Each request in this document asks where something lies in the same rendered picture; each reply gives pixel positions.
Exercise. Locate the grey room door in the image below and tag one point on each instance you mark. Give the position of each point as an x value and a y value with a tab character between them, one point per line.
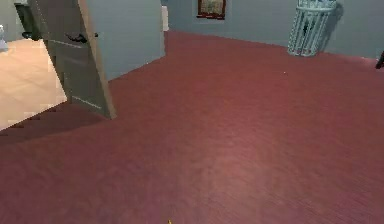
76	73

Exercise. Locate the pale blue slatted bin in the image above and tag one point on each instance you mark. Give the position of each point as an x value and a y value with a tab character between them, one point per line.
308	29

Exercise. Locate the dark grey tall object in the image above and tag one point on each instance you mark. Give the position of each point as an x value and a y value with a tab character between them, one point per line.
27	20

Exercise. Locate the black furniture leg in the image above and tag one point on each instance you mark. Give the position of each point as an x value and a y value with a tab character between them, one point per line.
380	62

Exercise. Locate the pale white object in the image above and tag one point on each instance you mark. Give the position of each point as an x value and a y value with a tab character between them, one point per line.
2	39

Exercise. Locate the framed wall picture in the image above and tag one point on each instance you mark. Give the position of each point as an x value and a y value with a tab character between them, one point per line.
211	8

